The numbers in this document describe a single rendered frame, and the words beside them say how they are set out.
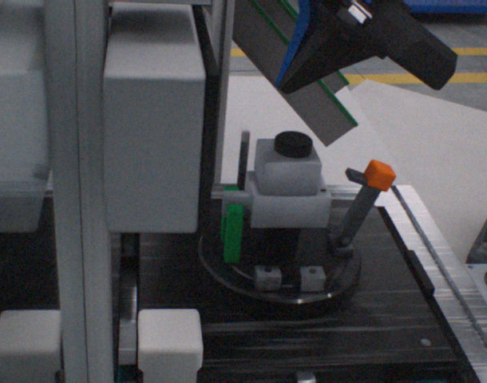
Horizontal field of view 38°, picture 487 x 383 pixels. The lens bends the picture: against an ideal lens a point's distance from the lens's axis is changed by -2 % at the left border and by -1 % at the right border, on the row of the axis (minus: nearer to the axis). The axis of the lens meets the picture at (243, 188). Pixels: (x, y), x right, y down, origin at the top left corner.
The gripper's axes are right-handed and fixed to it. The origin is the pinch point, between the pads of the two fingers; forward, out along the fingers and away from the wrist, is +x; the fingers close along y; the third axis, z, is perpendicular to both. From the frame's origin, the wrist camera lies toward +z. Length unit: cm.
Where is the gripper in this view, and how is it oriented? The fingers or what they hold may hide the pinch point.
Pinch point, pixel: (310, 53)
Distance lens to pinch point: 53.4
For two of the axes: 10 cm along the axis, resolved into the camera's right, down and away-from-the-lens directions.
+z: -7.0, -2.7, -6.6
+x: -6.0, 7.3, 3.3
